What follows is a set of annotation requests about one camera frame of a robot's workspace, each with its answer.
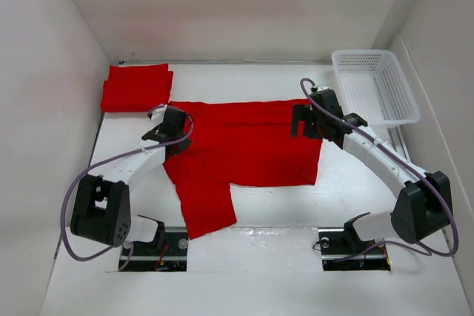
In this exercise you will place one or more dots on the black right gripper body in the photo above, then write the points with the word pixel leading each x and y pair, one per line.
pixel 301 120

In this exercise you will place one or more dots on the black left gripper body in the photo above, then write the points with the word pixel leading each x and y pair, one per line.
pixel 163 135

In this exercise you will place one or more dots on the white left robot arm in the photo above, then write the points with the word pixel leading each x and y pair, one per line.
pixel 102 209

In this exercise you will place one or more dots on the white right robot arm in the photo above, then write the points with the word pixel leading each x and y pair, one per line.
pixel 423 200

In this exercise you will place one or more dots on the folded red t shirt stack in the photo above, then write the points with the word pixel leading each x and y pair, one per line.
pixel 136 88

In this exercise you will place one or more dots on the white perforated plastic basket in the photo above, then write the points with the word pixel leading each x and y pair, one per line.
pixel 372 84

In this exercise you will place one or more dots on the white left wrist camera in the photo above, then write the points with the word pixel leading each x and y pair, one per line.
pixel 157 112

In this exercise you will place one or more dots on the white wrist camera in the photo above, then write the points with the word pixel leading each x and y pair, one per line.
pixel 157 112
pixel 317 88

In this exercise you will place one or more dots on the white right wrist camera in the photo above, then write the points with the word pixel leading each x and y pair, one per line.
pixel 317 88

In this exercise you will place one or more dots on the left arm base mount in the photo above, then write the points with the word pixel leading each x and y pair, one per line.
pixel 168 254

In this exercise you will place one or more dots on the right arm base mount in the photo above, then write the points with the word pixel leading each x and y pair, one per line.
pixel 341 250

